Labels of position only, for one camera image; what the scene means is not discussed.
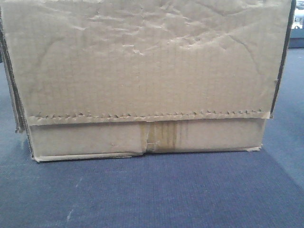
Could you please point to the grey background furniture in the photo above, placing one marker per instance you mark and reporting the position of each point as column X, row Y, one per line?
column 297, row 30

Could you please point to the large brown cardboard box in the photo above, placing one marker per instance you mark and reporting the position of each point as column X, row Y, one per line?
column 121, row 78

